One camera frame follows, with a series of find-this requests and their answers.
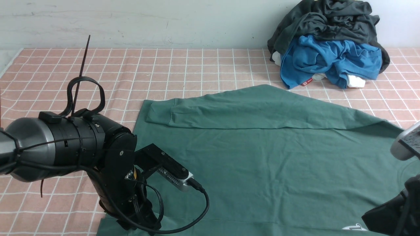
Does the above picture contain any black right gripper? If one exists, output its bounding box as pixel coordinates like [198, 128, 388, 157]
[362, 175, 420, 236]

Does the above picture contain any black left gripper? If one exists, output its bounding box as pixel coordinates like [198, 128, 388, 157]
[86, 114, 161, 234]

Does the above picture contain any green long-sleeve top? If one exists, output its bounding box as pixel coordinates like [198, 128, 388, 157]
[96, 84, 420, 236]

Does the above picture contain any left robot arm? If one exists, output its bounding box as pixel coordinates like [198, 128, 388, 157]
[1, 112, 161, 235]

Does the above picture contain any pink grid tablecloth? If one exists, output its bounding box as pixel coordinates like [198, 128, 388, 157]
[1, 49, 420, 236]

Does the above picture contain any blue crumpled garment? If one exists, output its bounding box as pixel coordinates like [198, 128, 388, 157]
[280, 35, 382, 89]

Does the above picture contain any dark grey crumpled garment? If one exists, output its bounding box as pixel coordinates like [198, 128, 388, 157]
[267, 0, 390, 73]

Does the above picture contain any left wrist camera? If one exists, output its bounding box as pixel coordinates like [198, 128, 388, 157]
[135, 144, 193, 192]

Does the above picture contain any black left camera cable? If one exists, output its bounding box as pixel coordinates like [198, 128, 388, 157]
[98, 177, 210, 235]

